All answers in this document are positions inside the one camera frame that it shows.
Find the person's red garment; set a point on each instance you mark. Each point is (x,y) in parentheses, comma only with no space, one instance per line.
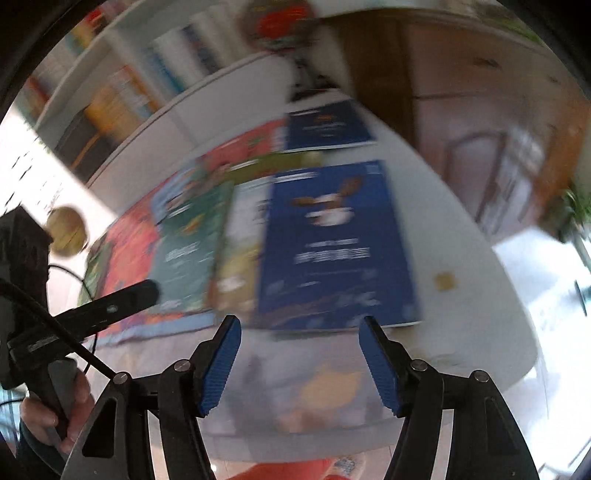
(286,470)

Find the teal green book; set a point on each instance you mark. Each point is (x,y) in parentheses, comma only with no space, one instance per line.
(189,263)

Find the red storybook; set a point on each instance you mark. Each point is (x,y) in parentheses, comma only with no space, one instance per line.
(131,263)

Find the person's left forearm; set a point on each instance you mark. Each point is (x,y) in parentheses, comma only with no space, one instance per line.
(18,452)

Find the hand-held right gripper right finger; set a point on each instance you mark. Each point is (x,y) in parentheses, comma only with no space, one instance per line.
(378,364)

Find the dark blue storybook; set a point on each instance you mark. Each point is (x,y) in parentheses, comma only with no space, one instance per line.
(330,124)

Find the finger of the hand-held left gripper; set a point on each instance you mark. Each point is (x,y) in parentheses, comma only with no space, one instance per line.
(120,300)

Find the antique style globe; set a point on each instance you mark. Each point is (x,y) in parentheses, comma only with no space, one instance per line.
(64,228)

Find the green potted plant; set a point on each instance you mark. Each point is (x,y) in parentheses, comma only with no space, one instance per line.
(572,207)

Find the row of colourful shelf books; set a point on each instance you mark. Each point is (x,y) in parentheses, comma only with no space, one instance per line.
(124,97)

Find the white rabbit cover book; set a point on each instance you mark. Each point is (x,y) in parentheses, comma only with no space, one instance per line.
(240,240)

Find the brown wooden cabinet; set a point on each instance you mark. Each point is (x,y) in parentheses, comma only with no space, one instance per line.
(383,69)

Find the floral quilted mat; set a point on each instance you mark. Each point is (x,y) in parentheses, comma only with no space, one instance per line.
(244,143)

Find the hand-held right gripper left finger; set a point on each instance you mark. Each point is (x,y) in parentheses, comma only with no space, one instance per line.
(221,364)

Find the dark carved ornament stand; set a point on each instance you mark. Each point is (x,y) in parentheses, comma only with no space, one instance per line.
(277,23)

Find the blue deer cover book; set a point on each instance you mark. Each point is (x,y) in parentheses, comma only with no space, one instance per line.
(332,258)

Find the small yellow tag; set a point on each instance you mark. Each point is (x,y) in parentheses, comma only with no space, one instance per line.
(445,281)

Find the person's left hand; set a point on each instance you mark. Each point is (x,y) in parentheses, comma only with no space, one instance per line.
(81,397)

